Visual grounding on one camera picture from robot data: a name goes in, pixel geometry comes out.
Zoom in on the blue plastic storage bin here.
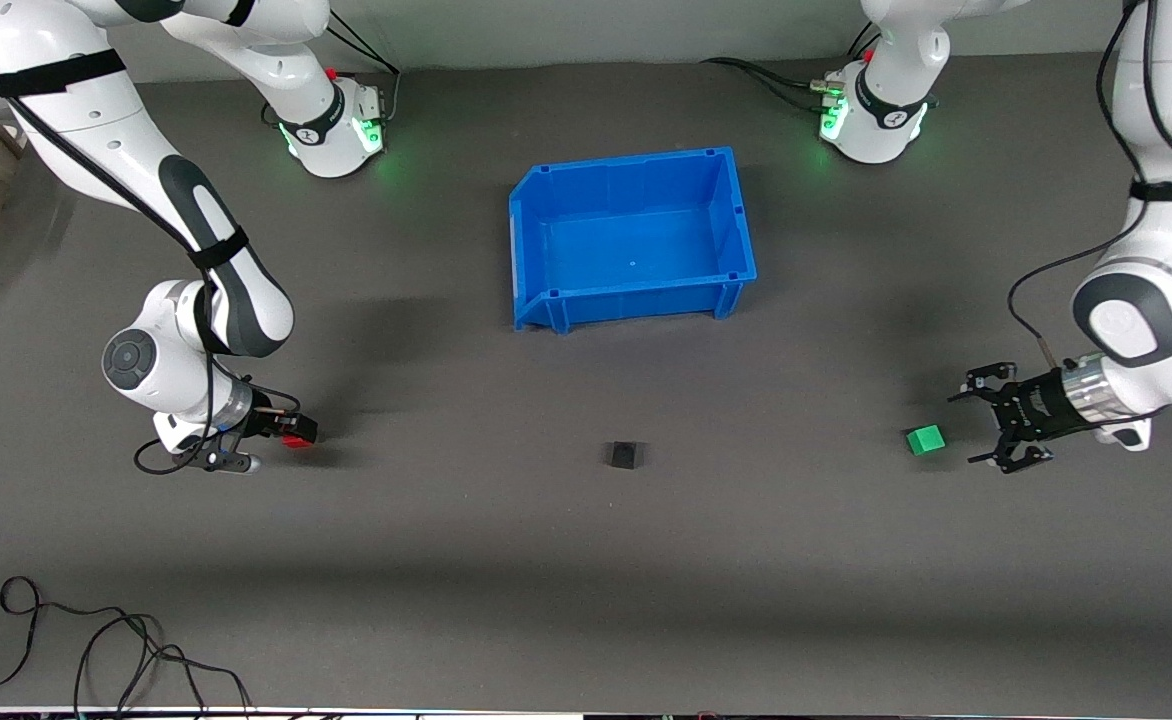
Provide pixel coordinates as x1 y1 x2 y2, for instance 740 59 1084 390
508 147 758 334

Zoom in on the black left arm wrist cable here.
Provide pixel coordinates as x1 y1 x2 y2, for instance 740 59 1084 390
1006 0 1172 371

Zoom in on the black arm wrist cable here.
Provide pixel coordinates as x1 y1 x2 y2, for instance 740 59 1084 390
0 60 302 476
1006 0 1172 371

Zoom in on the thin black loose cable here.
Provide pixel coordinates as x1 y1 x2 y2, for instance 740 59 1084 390
0 575 252 717

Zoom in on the black right arm wrist cable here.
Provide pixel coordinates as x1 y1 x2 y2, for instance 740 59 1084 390
0 60 302 476

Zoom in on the black right arm base cable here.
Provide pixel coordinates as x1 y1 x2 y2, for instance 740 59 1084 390
311 15 403 126

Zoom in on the black arm base cable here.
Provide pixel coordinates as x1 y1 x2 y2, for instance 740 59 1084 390
311 15 403 126
700 20 879 113

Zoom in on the black left arm base cable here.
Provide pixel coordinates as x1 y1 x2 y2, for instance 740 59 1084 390
700 20 879 113

